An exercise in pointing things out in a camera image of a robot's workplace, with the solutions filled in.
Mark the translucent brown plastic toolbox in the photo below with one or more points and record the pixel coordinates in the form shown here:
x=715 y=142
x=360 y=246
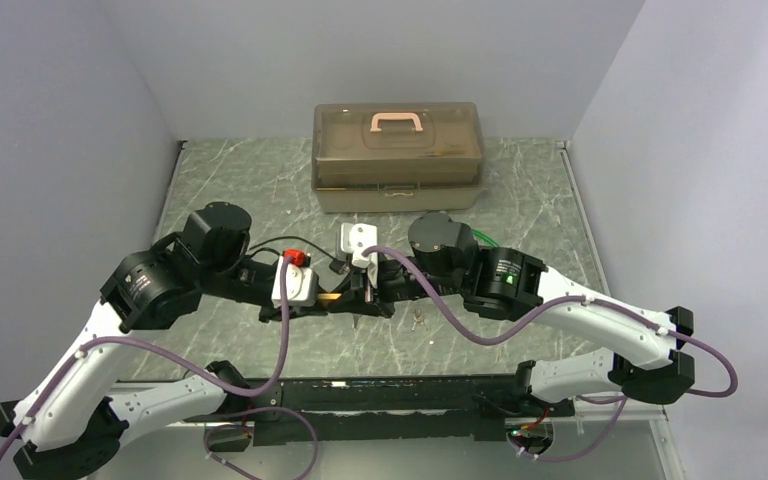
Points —
x=397 y=157

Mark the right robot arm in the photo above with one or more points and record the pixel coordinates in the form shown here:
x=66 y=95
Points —
x=639 y=351

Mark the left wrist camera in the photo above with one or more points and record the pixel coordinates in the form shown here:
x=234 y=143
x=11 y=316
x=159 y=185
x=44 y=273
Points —
x=300 y=280

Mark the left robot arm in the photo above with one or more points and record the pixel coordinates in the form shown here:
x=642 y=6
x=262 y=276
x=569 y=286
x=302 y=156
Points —
x=72 y=424

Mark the brass padlock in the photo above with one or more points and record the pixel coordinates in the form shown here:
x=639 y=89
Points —
x=327 y=298

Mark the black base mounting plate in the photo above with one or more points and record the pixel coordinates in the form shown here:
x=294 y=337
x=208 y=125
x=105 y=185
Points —
x=482 y=407

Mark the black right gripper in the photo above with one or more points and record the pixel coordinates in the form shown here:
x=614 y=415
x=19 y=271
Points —
x=360 y=294

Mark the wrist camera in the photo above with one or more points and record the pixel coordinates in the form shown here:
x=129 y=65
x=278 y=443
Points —
x=352 y=240
x=300 y=280

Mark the aluminium extrusion rail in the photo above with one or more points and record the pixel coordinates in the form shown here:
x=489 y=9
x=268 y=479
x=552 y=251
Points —
x=632 y=411

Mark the green cable lock loop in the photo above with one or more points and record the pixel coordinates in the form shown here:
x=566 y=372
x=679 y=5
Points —
x=484 y=238

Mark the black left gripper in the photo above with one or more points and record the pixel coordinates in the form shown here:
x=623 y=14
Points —
x=305 y=311

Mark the black cable lock loop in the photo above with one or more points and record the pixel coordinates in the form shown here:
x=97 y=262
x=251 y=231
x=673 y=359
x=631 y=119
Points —
x=336 y=265

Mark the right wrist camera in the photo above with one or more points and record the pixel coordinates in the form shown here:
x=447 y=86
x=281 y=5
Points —
x=352 y=240

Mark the small silver key pair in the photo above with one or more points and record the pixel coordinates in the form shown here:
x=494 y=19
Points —
x=418 y=321

